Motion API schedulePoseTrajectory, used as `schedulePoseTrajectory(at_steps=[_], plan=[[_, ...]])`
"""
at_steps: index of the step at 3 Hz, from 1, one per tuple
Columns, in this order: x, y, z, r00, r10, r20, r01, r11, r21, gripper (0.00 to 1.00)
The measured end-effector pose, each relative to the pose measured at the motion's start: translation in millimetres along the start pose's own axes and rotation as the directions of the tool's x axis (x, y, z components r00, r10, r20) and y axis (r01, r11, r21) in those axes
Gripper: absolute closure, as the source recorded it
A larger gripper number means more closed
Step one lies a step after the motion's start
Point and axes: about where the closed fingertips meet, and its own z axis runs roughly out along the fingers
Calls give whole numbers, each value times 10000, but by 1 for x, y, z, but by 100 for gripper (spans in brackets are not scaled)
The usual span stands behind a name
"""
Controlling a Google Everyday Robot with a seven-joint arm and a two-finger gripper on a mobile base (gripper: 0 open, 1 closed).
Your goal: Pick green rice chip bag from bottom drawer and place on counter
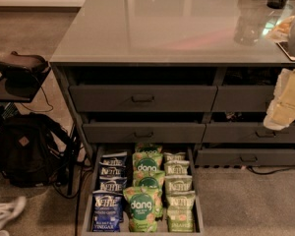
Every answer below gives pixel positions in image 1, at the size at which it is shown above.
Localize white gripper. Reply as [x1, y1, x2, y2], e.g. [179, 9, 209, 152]
[264, 69, 295, 131]

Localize green dang chip bag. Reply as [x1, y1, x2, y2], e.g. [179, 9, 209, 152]
[132, 152, 163, 171]
[123, 187, 159, 233]
[135, 143, 162, 153]
[133, 170, 165, 189]

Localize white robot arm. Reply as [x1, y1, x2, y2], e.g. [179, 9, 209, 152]
[264, 15, 295, 131]

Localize top right grey drawer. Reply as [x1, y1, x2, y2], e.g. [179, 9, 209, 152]
[212, 86, 274, 112]

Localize bottom right grey drawer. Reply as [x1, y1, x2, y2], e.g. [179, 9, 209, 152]
[195, 148, 295, 166]

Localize green kettle chip bag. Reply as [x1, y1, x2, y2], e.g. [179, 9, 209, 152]
[166, 191, 196, 233]
[163, 152, 186, 162]
[164, 160, 190, 176]
[165, 175, 192, 194]

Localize rear green kettle chip bag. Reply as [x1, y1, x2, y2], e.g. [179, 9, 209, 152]
[163, 152, 186, 162]

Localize front green kettle chip bag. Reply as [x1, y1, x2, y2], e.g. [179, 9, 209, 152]
[166, 191, 196, 233]

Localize grey drawer cabinet with counter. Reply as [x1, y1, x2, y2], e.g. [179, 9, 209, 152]
[51, 0, 295, 160]

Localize open bottom left drawer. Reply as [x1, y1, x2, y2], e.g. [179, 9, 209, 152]
[81, 144, 205, 236]

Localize rear blue kettle chip bag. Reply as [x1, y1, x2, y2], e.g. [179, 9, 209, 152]
[101, 151, 128, 166]

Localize blue kettle chip bag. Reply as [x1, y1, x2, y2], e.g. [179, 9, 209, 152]
[101, 151, 128, 166]
[99, 163, 126, 177]
[99, 177, 127, 193]
[92, 190, 122, 232]

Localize middle left grey drawer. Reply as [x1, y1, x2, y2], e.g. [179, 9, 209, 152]
[83, 122, 206, 143]

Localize top left grey drawer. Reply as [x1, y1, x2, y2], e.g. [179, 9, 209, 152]
[69, 85, 216, 112]

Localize front blue kettle chip bag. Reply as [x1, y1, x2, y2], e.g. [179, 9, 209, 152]
[92, 190, 122, 232]

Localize checkered marker board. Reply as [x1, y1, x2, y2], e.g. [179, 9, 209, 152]
[277, 41, 295, 62]

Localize black backpack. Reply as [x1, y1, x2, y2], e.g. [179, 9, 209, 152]
[0, 113, 71, 188]

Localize black device on side table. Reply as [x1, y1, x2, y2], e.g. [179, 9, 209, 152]
[0, 51, 48, 80]

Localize dark side table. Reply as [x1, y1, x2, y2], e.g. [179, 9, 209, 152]
[0, 68, 51, 103]

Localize white sneaker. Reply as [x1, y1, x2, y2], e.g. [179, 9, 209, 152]
[0, 196, 27, 236]

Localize black cable under cabinet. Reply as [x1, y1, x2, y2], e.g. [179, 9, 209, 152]
[246, 165, 295, 176]

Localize black floor cables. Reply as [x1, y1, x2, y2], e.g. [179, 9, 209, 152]
[50, 125, 93, 236]

